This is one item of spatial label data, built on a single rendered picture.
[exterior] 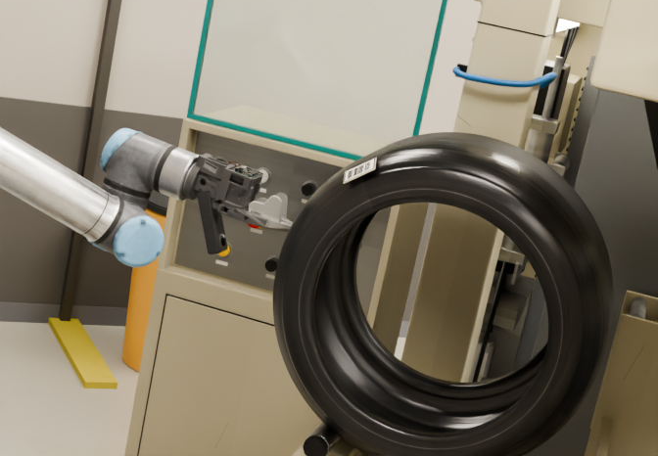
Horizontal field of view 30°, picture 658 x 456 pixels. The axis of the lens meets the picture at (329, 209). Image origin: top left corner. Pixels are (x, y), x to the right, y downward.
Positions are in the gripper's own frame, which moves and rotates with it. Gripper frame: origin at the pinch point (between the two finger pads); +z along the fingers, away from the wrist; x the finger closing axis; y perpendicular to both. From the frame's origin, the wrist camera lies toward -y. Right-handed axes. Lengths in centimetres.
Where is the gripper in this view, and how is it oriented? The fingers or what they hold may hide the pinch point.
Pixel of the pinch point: (289, 229)
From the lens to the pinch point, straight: 220.3
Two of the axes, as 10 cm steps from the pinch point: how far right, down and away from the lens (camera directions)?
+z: 9.1, 3.6, -2.0
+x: 2.7, -1.7, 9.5
